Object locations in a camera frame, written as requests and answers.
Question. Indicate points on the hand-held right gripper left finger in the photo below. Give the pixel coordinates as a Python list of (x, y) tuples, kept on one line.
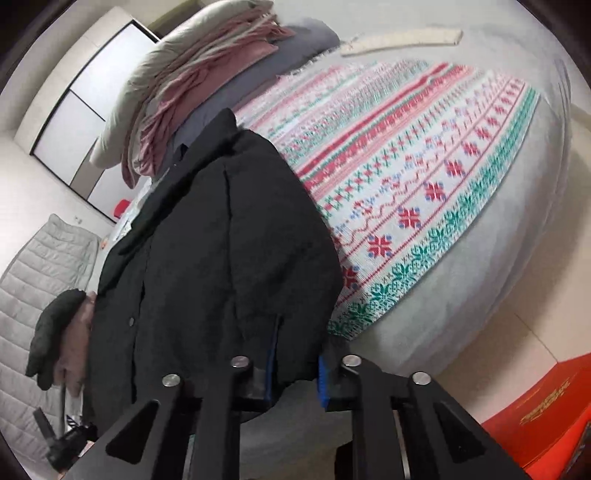
[(261, 385)]

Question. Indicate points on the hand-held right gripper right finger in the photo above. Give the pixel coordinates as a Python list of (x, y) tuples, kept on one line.
[(324, 383)]

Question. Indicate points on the black jacket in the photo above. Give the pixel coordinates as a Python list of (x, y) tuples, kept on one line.
[(207, 254)]

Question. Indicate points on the pile of folded clothes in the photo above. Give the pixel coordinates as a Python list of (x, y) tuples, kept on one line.
[(184, 46)]

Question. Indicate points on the person's left hand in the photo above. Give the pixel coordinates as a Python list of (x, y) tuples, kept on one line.
[(76, 346)]

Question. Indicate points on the grey quilted jacket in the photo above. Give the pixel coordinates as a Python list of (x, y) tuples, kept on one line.
[(32, 286)]

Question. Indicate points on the bed with grey sheet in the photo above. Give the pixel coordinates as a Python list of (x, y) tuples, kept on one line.
[(508, 258)]

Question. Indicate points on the red cardboard box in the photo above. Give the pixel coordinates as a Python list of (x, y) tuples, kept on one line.
[(545, 415)]

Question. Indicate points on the small red object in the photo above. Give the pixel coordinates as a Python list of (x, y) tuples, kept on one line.
[(122, 208)]

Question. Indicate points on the patterned knit blanket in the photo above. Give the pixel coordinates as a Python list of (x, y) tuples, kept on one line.
[(415, 161)]

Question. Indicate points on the pink cloth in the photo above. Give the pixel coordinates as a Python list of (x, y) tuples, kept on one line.
[(203, 87)]

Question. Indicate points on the white door wardrobe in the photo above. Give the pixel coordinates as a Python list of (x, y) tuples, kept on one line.
[(83, 115)]

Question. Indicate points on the grey cloth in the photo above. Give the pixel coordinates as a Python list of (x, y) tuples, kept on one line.
[(277, 60)]

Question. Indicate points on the cream knitted strip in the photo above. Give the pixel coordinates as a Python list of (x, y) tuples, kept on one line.
[(401, 40)]

